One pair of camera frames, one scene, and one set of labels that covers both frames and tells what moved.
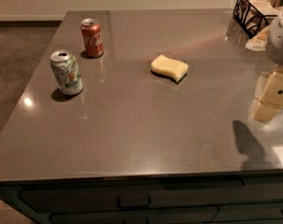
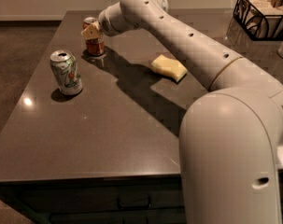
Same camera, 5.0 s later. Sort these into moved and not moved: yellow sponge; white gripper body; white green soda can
Moved: white gripper body
Not moved: white green soda can; yellow sponge
